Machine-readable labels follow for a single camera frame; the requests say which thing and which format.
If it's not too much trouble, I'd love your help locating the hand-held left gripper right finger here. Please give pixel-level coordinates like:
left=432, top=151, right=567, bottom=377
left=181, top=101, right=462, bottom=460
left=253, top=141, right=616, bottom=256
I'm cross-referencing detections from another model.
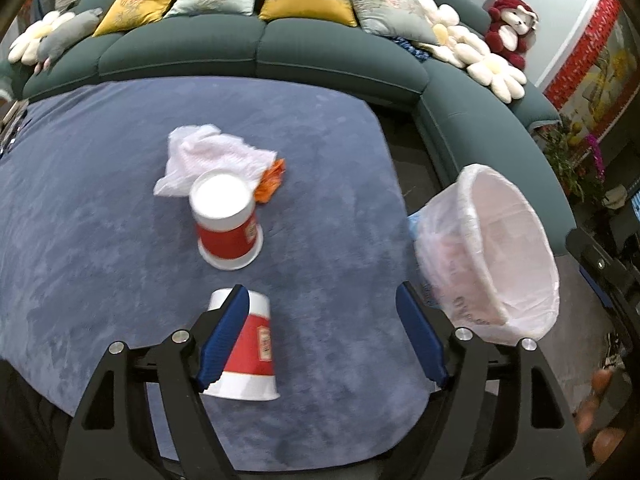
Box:
left=395, top=281, right=587, bottom=480

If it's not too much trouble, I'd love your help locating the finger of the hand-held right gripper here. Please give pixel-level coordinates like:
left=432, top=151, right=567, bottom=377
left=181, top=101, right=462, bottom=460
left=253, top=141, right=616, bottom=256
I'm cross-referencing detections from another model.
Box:
left=565, top=227, right=640, bottom=346

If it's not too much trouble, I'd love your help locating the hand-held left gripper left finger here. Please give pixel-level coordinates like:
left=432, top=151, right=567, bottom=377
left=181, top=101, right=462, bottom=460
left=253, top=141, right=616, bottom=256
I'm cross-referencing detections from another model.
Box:
left=59, top=284, right=251, bottom=480

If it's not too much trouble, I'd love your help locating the red and white paper cup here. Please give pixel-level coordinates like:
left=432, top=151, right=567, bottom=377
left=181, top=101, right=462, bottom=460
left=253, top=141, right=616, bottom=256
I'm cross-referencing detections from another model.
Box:
left=189, top=169, right=265, bottom=272
left=200, top=287, right=281, bottom=402

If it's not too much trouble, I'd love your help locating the waste bin with pink liner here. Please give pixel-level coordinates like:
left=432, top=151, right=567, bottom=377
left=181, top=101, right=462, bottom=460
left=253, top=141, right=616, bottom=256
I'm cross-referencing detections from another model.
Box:
left=407, top=162, right=561, bottom=347

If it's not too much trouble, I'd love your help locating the orange snack wrapper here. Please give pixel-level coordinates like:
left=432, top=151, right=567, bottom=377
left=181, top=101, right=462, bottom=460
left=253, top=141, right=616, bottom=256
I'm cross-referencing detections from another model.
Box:
left=252, top=157, right=287, bottom=204

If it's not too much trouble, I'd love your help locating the white tissue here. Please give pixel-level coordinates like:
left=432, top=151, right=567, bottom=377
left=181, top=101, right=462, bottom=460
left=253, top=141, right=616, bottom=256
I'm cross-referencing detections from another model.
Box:
left=152, top=124, right=278, bottom=198

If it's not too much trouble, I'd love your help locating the orange round ornament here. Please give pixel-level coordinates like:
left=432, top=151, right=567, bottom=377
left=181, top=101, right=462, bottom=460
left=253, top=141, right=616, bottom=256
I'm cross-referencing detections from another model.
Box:
left=592, top=427, right=628, bottom=456
left=575, top=400, right=598, bottom=433
left=591, top=369, right=615, bottom=396

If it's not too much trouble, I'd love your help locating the potted plant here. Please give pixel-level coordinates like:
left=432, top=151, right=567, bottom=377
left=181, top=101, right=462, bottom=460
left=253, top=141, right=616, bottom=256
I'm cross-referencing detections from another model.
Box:
left=540, top=120, right=608, bottom=206

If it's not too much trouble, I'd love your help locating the white flower cushion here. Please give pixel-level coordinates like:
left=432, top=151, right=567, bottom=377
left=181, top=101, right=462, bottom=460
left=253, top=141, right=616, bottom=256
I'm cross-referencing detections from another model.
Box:
left=467, top=51, right=528, bottom=104
left=416, top=0, right=492, bottom=68
left=8, top=10, right=76, bottom=66

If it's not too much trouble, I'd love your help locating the red monkey plush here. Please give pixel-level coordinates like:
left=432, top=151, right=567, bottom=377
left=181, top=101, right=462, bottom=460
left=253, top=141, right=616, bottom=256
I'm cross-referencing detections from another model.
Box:
left=482, top=0, right=540, bottom=71

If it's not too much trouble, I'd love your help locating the blue patterned cloth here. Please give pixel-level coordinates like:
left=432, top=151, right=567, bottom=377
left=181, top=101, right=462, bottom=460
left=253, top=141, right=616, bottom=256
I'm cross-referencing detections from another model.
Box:
left=392, top=35, right=433, bottom=63

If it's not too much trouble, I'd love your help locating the dark green curved sofa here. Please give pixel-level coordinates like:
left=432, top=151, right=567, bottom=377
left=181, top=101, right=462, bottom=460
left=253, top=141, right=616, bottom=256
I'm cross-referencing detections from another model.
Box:
left=0, top=0, right=576, bottom=241

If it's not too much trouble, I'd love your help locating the grey mouse plush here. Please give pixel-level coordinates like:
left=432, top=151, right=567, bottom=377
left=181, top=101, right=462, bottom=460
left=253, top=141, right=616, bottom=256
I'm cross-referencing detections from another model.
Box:
left=35, top=7, right=103, bottom=73

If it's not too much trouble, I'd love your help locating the red wall poster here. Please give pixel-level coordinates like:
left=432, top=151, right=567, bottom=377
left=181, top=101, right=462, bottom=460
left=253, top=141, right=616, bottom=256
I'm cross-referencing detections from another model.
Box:
left=542, top=0, right=640, bottom=141

